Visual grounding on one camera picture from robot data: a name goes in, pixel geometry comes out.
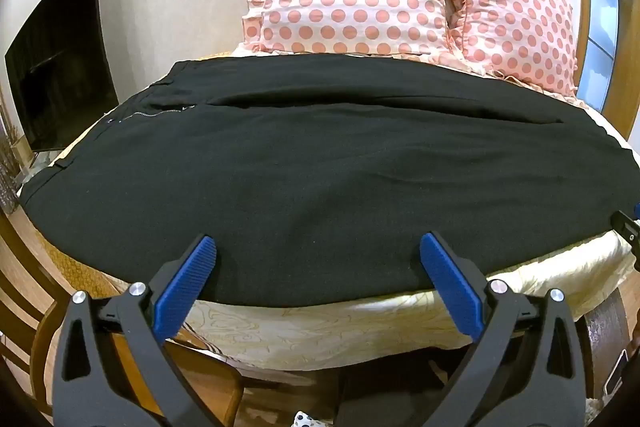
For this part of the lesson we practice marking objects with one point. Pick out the window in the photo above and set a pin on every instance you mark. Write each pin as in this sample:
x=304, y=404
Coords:
x=600, y=7

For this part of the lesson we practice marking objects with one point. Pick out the cream patterned bed sheet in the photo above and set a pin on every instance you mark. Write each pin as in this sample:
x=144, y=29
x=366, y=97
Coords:
x=320, y=329

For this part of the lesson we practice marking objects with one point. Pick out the black television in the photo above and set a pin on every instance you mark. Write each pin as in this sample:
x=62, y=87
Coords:
x=57, y=57

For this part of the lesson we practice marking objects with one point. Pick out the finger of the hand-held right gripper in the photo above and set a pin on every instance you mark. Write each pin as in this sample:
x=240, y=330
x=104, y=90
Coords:
x=627, y=232

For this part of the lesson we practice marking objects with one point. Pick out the small polka dot pillow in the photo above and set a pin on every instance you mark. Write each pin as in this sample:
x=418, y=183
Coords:
x=515, y=22

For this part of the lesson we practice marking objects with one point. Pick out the black pants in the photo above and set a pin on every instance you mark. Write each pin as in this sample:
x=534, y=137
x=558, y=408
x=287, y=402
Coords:
x=320, y=187

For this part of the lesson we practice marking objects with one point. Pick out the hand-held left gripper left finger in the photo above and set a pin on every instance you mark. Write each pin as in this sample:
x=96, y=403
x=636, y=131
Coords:
x=182, y=281

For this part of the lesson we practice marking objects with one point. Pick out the wooden chair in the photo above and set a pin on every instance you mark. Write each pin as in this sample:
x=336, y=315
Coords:
x=125, y=357

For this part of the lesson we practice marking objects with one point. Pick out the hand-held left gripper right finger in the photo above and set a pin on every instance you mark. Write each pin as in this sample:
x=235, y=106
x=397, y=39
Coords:
x=452, y=281

